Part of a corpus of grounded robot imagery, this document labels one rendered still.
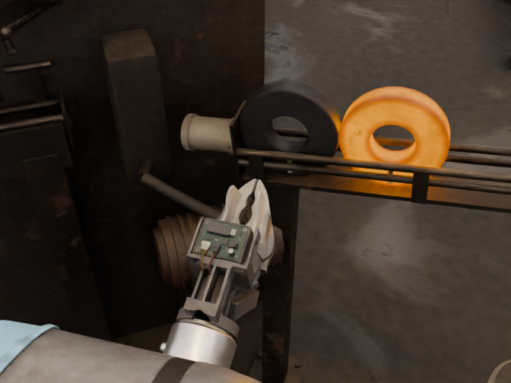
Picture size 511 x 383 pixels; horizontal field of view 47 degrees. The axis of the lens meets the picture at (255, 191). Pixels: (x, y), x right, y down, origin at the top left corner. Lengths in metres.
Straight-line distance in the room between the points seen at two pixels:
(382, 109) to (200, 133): 0.29
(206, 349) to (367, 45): 2.20
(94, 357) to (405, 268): 1.39
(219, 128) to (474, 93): 1.67
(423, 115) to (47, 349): 0.61
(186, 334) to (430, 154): 0.43
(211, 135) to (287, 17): 2.03
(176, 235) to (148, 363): 0.65
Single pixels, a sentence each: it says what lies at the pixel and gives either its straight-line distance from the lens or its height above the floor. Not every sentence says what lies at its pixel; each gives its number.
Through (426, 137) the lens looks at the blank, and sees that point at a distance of 0.85.
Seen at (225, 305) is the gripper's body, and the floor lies 0.69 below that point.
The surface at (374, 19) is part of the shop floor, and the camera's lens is 2.95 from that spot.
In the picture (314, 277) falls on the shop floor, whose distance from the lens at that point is 1.61.
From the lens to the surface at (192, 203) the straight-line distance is 0.96.
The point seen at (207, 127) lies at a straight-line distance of 0.92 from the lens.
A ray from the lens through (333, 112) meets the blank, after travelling 0.86.
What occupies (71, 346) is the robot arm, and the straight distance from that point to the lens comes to 0.35.
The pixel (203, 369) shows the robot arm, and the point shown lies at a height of 0.94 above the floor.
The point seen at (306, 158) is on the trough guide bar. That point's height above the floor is 0.68.
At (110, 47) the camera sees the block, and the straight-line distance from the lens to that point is 0.94.
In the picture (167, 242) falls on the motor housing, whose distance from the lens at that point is 0.97.
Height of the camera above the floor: 1.22
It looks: 41 degrees down
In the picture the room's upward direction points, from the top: straight up
